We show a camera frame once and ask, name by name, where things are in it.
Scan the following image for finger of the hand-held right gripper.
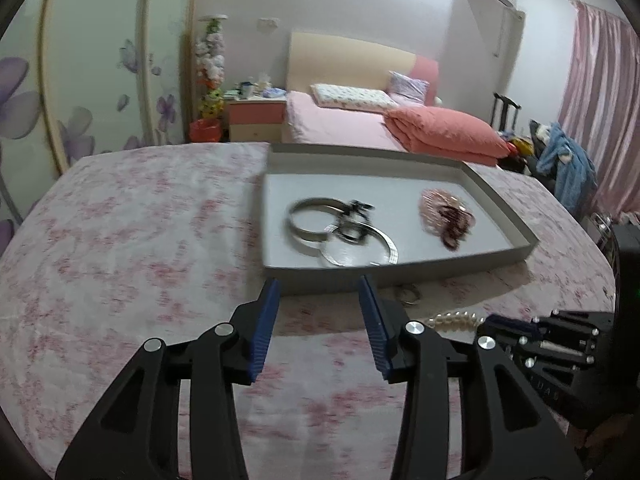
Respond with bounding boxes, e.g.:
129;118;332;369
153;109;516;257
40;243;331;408
501;341;597;387
476;310;617;347

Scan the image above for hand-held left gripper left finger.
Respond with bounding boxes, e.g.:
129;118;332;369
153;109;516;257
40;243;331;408
55;279;282;480

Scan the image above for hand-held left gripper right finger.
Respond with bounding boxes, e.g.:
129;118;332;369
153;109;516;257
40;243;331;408
358;275;587;480

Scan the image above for white pearl bracelet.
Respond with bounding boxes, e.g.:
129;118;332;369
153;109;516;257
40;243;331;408
422;311;485;333

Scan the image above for thin silver bangle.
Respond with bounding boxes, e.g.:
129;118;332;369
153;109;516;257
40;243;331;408
319;224;399;267

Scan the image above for thick silver bangle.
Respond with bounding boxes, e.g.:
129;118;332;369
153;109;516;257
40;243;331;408
286;197;342;246

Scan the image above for dark red bead bracelet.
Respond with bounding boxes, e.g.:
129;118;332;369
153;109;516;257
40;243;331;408
439;204;477;251

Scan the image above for black hair clip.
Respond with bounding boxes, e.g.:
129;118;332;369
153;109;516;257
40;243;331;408
332;199;377;245

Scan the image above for grey cardboard tray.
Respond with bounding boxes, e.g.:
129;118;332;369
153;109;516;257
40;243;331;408
259;142;539;297

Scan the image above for pink floral cloth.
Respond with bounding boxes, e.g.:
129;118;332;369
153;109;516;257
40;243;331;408
0;141;616;480

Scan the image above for blue garment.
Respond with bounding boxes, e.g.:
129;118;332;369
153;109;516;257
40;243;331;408
530;121;598;211

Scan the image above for red yellow bundle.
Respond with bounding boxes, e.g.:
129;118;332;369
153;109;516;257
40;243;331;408
502;132;538;158

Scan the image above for red trash bin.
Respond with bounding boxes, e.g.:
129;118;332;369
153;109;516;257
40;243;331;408
189;119;222;143

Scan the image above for pink beige nightstand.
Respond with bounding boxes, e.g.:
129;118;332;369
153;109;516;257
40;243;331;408
227;95;288;143

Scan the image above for folded salmon quilt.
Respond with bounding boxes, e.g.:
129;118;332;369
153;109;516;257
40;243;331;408
382;105;511;167

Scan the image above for bed with pink sheet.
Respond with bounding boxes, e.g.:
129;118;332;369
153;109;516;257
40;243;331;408
282;91;501;168

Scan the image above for dark wooden chair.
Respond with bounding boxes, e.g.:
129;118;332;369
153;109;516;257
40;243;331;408
492;92;523;133

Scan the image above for floral pillow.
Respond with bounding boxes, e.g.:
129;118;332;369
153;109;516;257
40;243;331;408
310;83;401;111

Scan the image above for pink curtain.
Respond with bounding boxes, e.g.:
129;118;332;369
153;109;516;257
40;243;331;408
557;0;640;221

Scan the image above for purple patterned pillow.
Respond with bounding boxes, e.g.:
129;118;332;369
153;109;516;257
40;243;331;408
387;71;431;103

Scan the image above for beige pink headboard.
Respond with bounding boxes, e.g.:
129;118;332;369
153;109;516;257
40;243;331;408
286;31;441;106

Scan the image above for plush flower bouquet stand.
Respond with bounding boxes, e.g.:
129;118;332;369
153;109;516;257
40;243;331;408
192;14;228;121

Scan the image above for white pipe cover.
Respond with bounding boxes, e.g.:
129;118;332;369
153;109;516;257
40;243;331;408
492;5;526;58

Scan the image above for flower print sliding wardrobe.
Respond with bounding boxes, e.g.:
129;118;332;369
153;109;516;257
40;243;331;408
0;0;201;241

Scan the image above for small metal ring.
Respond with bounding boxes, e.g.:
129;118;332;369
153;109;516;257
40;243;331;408
397;284;424;307

